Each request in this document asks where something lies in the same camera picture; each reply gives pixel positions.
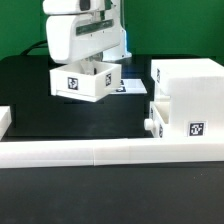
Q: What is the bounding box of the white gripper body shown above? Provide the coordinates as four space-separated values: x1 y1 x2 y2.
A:
43 0 121 64

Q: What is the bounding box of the white drawer without knob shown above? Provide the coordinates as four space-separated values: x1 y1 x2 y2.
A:
50 61 122 102

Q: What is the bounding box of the white drawer with knob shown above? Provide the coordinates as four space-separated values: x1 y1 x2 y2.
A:
144 101 170 138

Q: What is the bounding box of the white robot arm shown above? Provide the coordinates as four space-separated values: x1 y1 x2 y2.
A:
43 0 131 64

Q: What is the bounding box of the white drawer cabinet box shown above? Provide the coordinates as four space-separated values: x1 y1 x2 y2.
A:
151 59 224 138

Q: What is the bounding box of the white U-shaped table fence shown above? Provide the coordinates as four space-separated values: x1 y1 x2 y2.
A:
0 106 224 168

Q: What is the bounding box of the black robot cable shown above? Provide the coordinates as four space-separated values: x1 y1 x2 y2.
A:
19 39 49 56

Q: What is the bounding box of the white marker base plate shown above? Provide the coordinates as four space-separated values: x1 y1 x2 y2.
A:
114 79 147 94

